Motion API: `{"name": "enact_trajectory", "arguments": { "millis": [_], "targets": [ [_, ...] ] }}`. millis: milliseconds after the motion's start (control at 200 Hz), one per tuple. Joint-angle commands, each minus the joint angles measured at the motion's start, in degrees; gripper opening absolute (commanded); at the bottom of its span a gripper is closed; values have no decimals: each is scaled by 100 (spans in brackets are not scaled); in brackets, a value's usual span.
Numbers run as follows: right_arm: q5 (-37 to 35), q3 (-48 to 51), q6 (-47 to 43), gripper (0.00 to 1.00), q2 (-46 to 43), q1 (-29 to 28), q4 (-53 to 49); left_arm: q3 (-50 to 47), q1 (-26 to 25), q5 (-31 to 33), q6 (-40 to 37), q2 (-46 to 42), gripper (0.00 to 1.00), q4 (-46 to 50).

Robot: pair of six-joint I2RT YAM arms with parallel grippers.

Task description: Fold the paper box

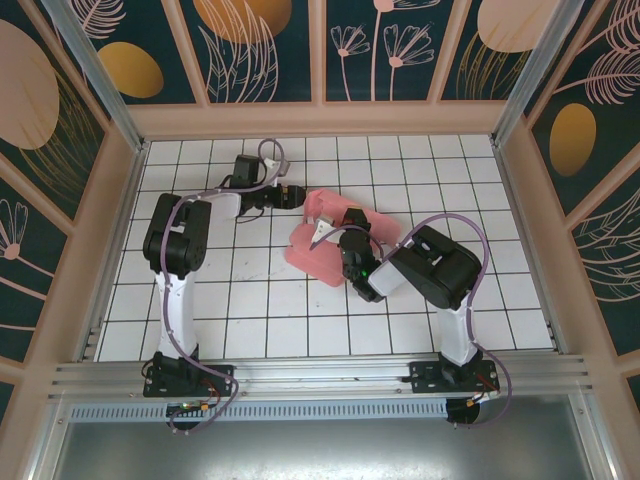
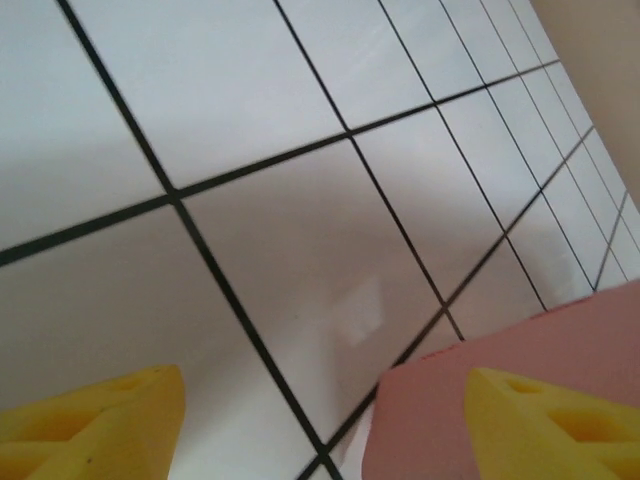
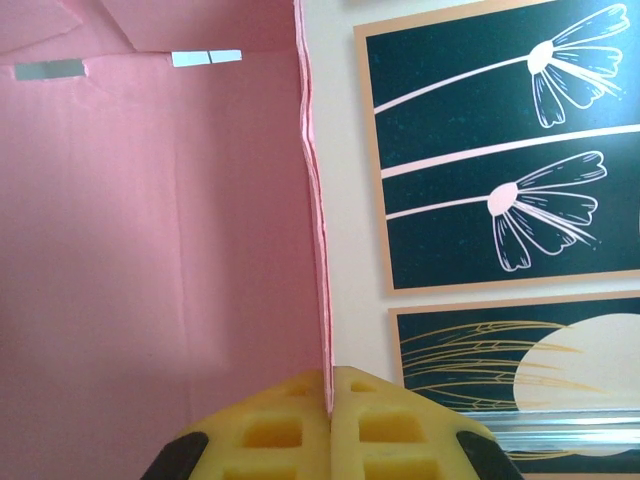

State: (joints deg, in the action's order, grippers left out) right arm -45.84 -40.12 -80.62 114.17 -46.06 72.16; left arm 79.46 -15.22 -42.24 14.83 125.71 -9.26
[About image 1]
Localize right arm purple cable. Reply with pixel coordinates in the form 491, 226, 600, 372
377, 213, 514, 430

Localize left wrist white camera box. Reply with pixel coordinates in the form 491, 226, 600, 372
263, 156, 292, 179

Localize dark panel orange disc leaves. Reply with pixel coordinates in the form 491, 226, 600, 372
192, 0, 317, 106

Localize pink paper box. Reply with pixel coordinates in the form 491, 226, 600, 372
284, 188, 401, 289

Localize dark panel orange oval fern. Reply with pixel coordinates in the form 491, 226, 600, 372
524, 0, 640, 217

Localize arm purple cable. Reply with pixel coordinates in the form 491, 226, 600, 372
377, 213, 514, 430
162, 138, 292, 437

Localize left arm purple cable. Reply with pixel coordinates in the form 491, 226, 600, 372
162, 138, 292, 437

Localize dark panel with pink flowers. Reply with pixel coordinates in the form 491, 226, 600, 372
323, 0, 439, 104

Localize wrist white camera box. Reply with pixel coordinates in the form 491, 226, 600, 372
308, 212, 342, 252
263, 156, 292, 179

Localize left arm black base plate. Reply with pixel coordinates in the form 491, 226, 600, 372
142, 352, 236, 399

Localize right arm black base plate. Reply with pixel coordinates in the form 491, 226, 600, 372
408, 359, 501, 397

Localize grey metal sheet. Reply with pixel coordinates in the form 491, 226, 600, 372
27, 419, 619, 480

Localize aluminium mounting rail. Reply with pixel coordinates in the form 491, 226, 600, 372
48, 353, 595, 402

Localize dark panel with orange oval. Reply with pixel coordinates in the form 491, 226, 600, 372
74, 0, 204, 107

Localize aluminium frame post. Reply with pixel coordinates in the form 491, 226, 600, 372
42, 0, 151, 157
489, 0, 587, 147

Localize dark panel single pink flower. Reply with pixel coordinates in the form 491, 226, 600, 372
0, 154, 71, 367

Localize perforated metal cable tray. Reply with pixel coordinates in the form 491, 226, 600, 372
64, 398, 452, 422

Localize dark panel large pale disc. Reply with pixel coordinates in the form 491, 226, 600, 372
0, 0, 111, 227

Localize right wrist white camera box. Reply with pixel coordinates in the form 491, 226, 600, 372
308, 212, 342, 252

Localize dark panel pink fern leaves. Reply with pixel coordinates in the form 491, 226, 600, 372
569, 164, 640, 359

